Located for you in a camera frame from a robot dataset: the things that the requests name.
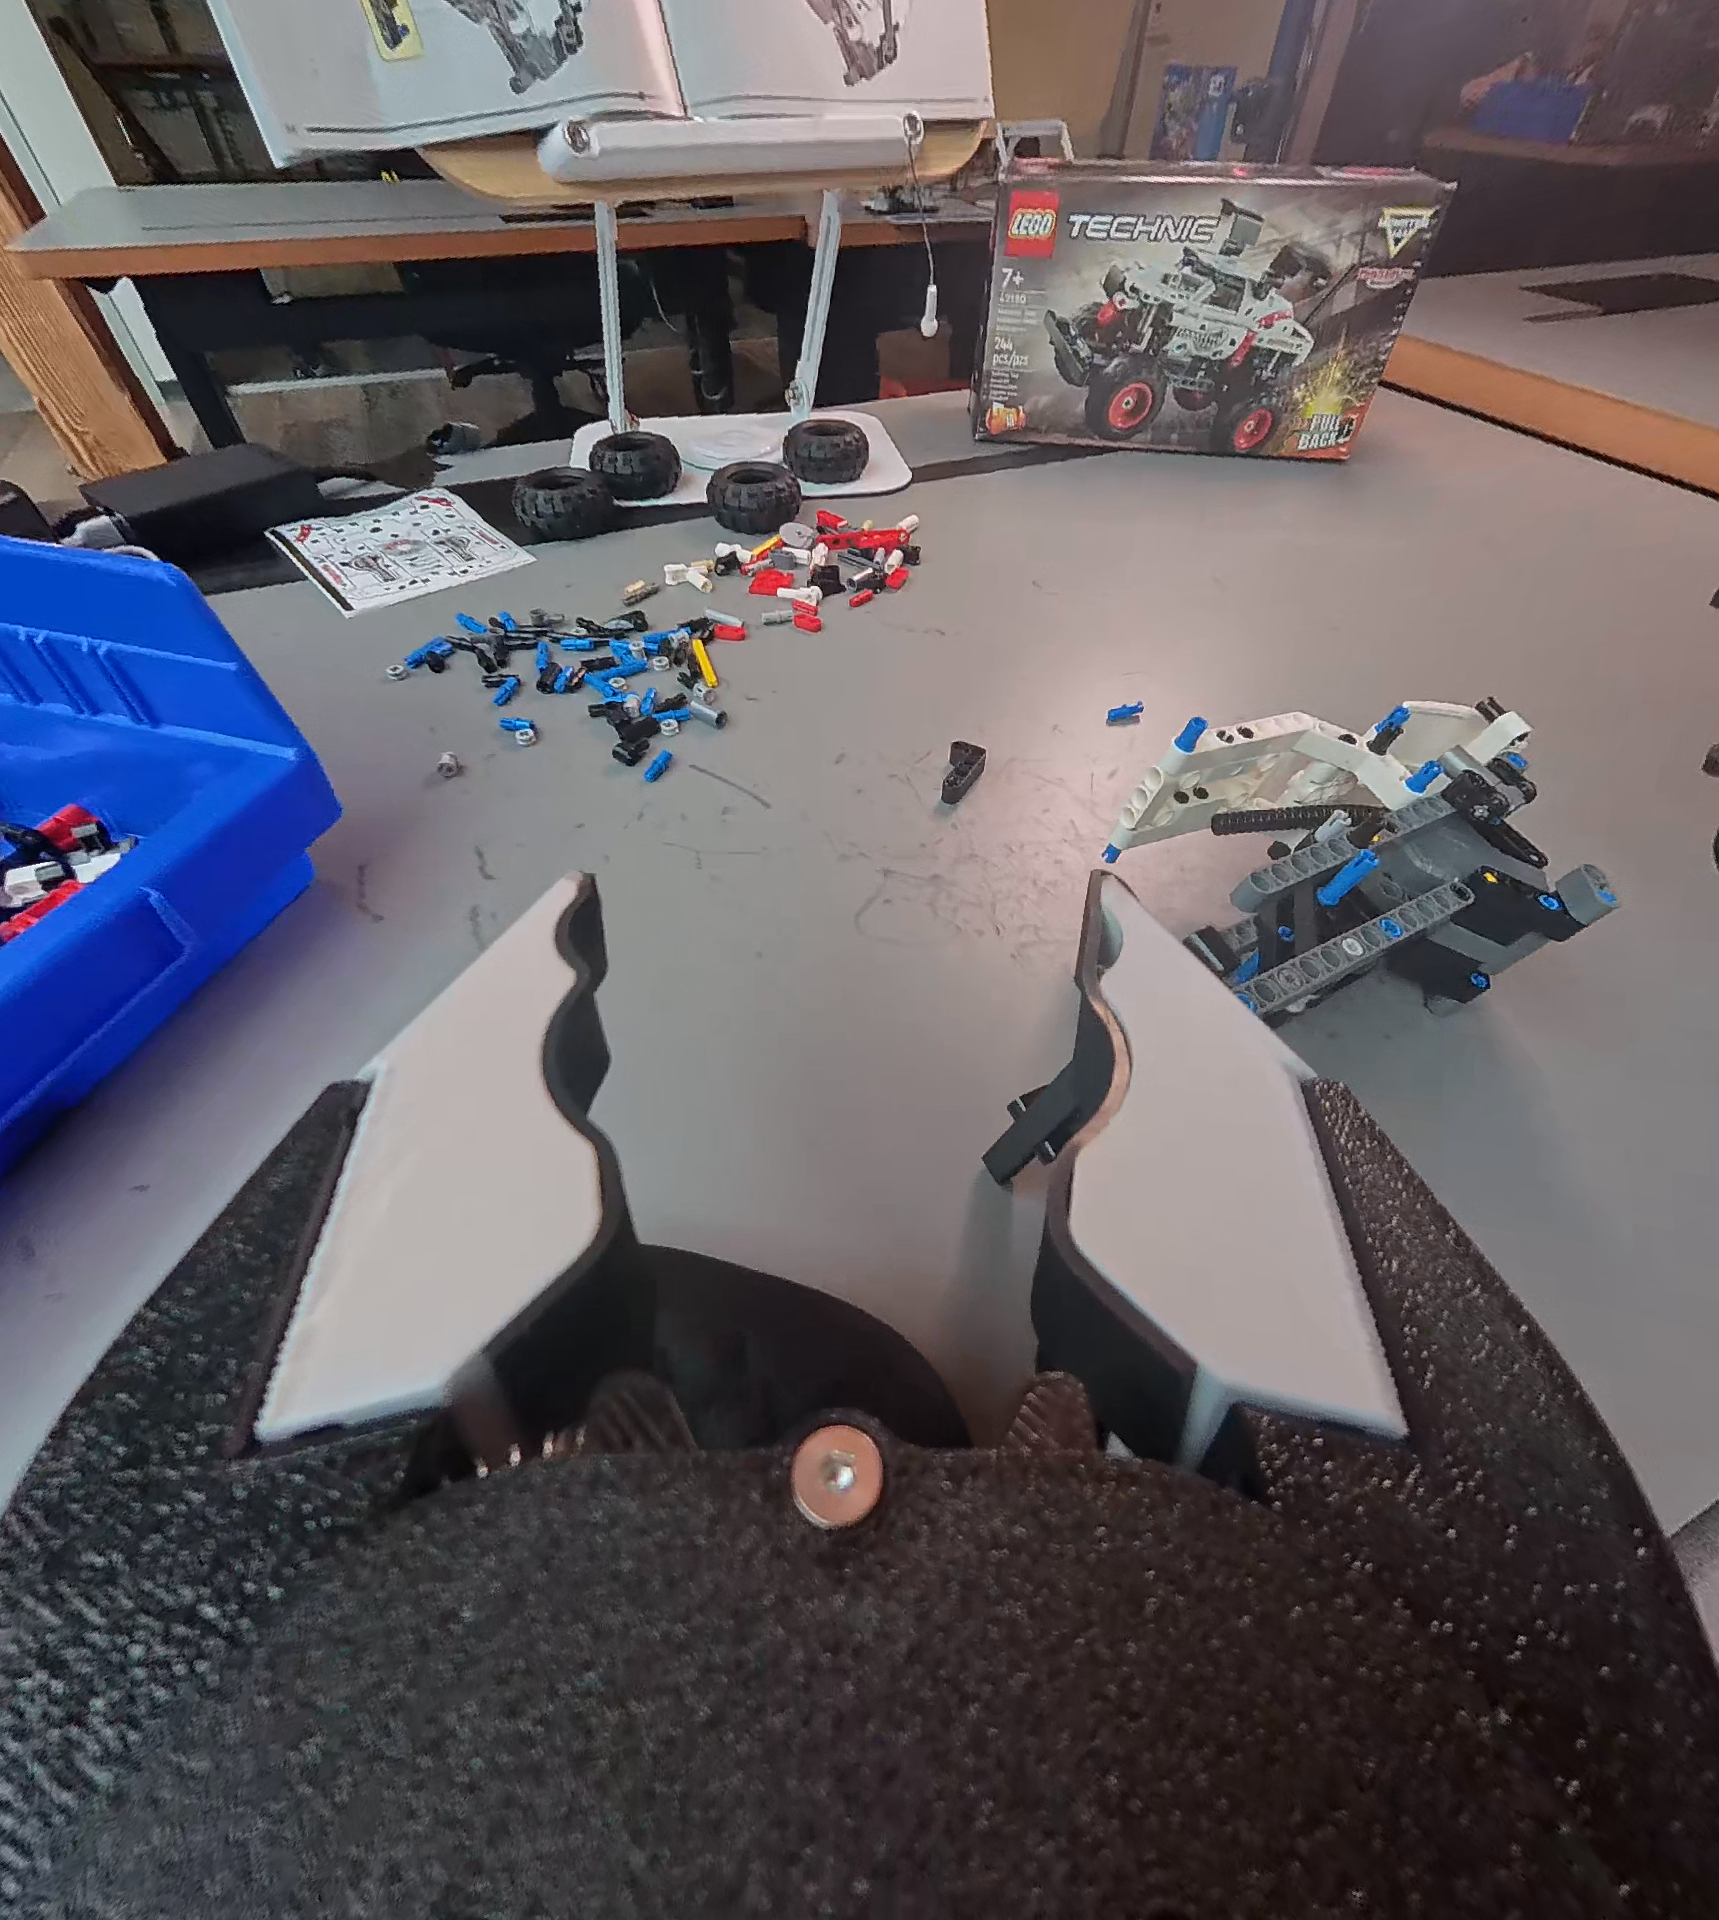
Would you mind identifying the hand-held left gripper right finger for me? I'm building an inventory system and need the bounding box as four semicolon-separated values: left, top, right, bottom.
1031;866;1406;1471

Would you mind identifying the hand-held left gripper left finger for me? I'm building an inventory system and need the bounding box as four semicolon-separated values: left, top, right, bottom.
253;871;643;1447

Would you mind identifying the black brick frame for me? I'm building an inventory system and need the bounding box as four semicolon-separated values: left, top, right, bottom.
981;1057;1106;1190

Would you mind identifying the grey black toy truck chassis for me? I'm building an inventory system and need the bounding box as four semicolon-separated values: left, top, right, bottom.
1098;697;1620;1030

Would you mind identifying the white bent brick beam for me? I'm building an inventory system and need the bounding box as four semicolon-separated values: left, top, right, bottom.
1102;709;1362;871

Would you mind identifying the neighbouring grey table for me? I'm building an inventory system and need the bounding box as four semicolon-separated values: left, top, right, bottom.
1380;240;1719;531

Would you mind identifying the flat black object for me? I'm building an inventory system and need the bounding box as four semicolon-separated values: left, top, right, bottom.
1520;271;1719;329

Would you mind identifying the pile of small toy connectors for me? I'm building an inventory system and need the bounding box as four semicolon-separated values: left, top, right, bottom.
381;601;747;786

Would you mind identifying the blue plastic storage bin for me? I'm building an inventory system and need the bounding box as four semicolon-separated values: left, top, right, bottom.
0;516;345;1275

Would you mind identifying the white sticker sheet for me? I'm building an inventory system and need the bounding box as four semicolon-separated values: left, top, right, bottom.
263;484;537;620

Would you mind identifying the toy truck cardboard box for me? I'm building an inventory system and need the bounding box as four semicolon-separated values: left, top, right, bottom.
971;156;1456;464

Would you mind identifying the pile of red white parts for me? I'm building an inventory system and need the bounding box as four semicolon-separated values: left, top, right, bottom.
663;510;923;637

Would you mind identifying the black power adapter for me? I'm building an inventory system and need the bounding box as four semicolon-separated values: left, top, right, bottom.
79;443;327;569

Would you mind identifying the white book stand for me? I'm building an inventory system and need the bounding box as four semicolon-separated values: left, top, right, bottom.
423;112;1003;501

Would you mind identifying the instruction booklet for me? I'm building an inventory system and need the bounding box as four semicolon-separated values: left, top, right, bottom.
205;0;999;171

